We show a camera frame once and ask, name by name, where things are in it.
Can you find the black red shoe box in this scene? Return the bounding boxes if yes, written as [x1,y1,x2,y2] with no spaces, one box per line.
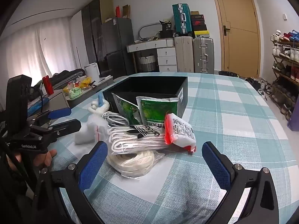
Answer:
[192,19,207,31]

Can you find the shoe rack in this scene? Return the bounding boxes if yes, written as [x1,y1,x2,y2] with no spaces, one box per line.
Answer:
[271,40,299,122]

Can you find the bag of striped shoelaces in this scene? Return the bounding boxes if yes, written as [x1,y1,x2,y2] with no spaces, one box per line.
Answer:
[109,124,173,155]

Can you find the blue plastic package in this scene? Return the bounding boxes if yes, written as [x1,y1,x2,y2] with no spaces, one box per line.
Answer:
[27,98,48,112]

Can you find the rows of shoes on rack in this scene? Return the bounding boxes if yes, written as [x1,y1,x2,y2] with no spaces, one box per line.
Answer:
[270,29,299,119]

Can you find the white blue plastic item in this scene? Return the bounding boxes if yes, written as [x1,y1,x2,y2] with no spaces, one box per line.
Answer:
[88,92,110,115]

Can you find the red white packet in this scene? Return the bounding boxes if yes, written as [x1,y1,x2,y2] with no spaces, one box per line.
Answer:
[164,113,197,153]

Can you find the teal suitcase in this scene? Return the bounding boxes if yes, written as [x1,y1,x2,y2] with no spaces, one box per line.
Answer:
[172,3,194,37]

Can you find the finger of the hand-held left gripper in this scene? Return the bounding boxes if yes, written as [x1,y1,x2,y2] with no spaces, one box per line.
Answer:
[27,108,72,125]
[29,119,82,145]

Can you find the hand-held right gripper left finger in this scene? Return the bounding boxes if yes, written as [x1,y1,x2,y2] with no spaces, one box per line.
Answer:
[33,141,109,224]

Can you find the black cardboard box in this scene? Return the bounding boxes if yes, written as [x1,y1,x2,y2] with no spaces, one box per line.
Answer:
[103,76,188,124]

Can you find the white curtain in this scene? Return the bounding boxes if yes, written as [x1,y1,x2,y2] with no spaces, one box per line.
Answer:
[0,16,78,91]

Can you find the purple cloth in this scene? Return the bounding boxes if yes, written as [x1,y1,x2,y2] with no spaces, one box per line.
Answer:
[287,103,299,132]

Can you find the person's left hand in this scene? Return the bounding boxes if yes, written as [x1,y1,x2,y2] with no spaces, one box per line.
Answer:
[32,149,58,167]

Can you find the white charging cable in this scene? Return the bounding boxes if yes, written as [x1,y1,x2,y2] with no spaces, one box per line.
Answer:
[101,111,130,127]

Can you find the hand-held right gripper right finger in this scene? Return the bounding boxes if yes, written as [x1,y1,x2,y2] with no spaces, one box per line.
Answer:
[201,141,281,224]

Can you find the grey refrigerator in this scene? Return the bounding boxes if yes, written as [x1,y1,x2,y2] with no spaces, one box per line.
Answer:
[101,17,136,75]

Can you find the wooden door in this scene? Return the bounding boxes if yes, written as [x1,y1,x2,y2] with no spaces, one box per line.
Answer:
[209,0,261,78]

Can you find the black bag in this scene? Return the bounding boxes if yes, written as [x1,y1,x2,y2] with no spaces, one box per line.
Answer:
[33,69,86,89]

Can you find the silver suitcase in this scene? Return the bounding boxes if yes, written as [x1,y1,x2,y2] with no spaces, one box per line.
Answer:
[193,37,215,74]

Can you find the white appliance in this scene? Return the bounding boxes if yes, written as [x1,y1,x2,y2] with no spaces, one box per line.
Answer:
[84,63,100,78]

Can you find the grey low cabinet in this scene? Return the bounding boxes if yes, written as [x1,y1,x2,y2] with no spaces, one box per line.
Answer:
[28,76,115,122]

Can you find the white desk with drawers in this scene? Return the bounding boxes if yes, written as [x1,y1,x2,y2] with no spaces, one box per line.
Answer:
[127,38,177,73]

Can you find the bag of white rope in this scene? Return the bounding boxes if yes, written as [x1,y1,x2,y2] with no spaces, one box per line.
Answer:
[106,149,164,179]

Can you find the chrome oval frame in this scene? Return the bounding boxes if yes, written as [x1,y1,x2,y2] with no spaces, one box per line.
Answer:
[138,23,161,40]

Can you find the white wardrobe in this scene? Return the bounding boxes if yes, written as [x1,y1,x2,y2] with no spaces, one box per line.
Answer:
[70,10,84,70]

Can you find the beige suitcase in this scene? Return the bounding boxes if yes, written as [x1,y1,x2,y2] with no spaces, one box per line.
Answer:
[174,36,195,73]

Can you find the woven basket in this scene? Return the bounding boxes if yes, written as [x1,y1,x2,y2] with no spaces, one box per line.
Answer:
[140,54,157,71]

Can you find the shoes on floor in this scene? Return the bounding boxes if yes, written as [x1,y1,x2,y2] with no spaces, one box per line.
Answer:
[218,71,271,101]

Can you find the white foam sheet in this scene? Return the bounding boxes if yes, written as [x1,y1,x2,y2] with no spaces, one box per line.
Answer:
[75,114,110,145]

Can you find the green white box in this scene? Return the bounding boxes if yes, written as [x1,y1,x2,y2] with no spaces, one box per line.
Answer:
[70,87,84,99]

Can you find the checked tablecloth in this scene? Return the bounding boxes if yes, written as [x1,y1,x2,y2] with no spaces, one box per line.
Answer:
[50,72,297,224]

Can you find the dark tall wardrobe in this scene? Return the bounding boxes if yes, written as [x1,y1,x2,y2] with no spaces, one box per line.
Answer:
[81,0,115,75]

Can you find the green white medicine pouch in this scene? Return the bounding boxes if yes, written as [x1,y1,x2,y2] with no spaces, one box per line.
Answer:
[111,93,141,125]

